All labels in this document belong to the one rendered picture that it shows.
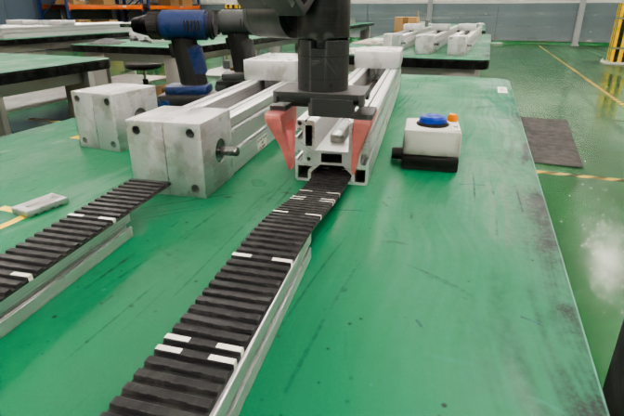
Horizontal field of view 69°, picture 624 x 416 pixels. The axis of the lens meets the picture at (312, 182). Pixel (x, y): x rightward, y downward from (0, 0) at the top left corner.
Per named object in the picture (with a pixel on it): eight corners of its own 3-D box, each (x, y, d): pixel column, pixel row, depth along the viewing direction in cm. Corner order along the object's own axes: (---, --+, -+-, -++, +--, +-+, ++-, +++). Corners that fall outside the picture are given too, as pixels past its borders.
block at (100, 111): (131, 154, 74) (123, 96, 70) (80, 146, 78) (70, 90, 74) (172, 138, 82) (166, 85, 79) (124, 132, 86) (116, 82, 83)
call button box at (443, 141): (457, 173, 65) (462, 130, 63) (389, 168, 67) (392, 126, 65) (454, 156, 72) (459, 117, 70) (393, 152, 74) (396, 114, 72)
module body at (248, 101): (234, 175, 64) (230, 115, 61) (171, 169, 67) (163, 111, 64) (336, 86, 137) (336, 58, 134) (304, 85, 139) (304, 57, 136)
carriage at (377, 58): (398, 80, 110) (400, 51, 108) (353, 79, 112) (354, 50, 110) (401, 71, 125) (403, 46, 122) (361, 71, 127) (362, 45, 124)
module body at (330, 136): (368, 186, 60) (370, 123, 57) (295, 179, 63) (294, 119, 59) (399, 89, 133) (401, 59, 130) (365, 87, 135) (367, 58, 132)
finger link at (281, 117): (281, 158, 60) (280, 86, 56) (335, 162, 58) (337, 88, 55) (265, 175, 53) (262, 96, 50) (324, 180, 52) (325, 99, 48)
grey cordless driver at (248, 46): (266, 100, 117) (263, 9, 109) (188, 100, 116) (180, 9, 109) (268, 95, 124) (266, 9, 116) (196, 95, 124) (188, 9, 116)
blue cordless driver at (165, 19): (218, 119, 97) (210, 9, 89) (126, 119, 97) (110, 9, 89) (225, 110, 104) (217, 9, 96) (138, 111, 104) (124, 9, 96)
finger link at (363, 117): (319, 161, 58) (320, 88, 55) (375, 165, 57) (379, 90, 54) (306, 179, 52) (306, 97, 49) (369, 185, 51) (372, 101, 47)
